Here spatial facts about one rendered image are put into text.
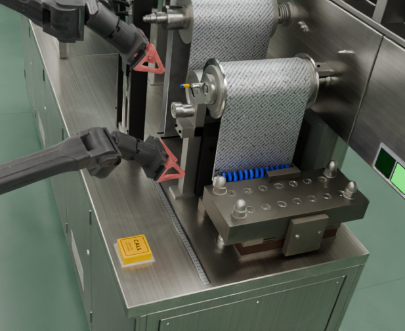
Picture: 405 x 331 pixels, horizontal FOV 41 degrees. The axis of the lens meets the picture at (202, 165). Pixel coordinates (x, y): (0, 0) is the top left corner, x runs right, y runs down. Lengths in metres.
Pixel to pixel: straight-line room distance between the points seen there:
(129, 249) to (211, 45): 0.59
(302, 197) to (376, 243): 1.63
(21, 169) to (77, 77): 1.02
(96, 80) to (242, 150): 0.86
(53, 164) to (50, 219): 1.67
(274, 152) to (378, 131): 0.28
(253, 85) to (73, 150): 0.45
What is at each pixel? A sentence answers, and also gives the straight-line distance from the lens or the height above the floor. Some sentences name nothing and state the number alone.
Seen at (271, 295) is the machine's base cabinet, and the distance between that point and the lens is 1.43.
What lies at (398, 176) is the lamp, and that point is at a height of 1.19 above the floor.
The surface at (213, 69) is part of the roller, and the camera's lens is 1.32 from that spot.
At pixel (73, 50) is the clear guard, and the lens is 2.28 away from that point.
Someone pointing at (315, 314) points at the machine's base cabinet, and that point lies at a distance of 1.61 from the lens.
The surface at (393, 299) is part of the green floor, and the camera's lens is 2.75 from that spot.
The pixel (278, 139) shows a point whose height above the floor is 1.12.
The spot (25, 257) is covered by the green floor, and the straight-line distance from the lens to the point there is 2.64.
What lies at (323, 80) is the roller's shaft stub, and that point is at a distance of 1.48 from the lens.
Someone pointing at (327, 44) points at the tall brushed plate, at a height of 1.34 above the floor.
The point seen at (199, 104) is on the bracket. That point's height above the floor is 1.20.
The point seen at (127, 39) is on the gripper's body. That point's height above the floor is 1.39.
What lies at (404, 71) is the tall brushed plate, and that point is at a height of 1.40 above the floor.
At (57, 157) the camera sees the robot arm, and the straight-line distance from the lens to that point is 1.16.
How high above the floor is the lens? 1.86
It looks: 35 degrees down
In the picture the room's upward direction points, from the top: 8 degrees clockwise
